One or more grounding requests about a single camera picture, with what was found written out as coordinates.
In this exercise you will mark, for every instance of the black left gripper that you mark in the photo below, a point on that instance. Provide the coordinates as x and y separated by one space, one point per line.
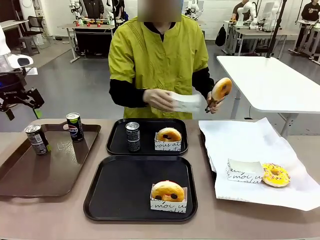
11 86

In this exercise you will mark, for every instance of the black Pepsi soda can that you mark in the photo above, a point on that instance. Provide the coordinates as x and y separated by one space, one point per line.
37 142
75 130
133 140

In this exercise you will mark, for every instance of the white paper box black script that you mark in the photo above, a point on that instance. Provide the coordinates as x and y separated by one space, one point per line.
187 102
165 146
243 176

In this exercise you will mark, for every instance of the glazed donut with chocolate dots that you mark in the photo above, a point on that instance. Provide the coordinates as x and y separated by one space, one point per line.
221 87
172 132
165 190

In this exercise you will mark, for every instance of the person's left forearm black sleeve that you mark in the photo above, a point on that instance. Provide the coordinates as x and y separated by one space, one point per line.
202 82

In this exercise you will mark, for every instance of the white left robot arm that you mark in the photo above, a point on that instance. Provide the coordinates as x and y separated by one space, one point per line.
20 60

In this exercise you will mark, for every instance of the person's right forearm black sleeve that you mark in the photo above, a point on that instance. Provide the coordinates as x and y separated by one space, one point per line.
125 95

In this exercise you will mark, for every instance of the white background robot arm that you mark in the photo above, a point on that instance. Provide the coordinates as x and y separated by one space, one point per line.
195 7
75 8
271 12
109 10
252 15

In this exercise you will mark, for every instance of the person's right hand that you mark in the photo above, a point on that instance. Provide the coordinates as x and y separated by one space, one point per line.
158 100

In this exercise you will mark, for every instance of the person's left hand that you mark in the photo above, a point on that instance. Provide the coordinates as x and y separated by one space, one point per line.
216 105

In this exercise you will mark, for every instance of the gray stool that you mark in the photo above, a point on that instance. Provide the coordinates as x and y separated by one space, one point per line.
28 40

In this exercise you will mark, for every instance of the brown plastic tray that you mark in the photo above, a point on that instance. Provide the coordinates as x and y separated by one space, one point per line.
50 170

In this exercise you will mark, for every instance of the white desk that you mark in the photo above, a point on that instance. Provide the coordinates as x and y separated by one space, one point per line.
10 24

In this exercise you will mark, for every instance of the black office chair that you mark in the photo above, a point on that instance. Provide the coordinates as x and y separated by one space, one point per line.
35 21

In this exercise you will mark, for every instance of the table with coloured items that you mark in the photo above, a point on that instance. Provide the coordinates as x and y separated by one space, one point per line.
87 26

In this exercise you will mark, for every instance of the person in black jacket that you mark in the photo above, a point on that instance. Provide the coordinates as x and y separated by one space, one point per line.
93 8

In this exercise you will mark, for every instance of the black plastic tray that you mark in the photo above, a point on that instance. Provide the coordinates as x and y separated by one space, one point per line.
147 122
120 187

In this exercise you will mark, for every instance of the person in yellow-green shirt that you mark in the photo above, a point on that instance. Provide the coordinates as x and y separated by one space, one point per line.
157 62

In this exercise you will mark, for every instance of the black tray under paper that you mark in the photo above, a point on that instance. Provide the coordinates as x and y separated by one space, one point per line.
212 167

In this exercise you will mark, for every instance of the black bag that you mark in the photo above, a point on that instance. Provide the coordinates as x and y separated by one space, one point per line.
220 36

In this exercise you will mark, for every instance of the white paper sheet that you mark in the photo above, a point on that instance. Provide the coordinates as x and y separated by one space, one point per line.
237 140

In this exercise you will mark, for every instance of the seated person brown top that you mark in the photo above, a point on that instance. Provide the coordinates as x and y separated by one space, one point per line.
236 8

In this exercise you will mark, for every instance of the gray lab desk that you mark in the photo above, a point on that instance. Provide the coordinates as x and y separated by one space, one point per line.
260 31
303 23

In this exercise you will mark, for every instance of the white table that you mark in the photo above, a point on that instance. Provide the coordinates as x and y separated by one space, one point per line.
275 82

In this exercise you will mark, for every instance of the black pole stand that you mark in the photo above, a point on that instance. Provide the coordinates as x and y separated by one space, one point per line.
275 37

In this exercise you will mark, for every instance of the yellow frosted sprinkle donut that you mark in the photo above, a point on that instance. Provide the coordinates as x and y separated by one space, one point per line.
282 179

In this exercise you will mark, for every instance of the person in black sweater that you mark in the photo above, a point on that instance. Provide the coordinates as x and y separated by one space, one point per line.
310 12

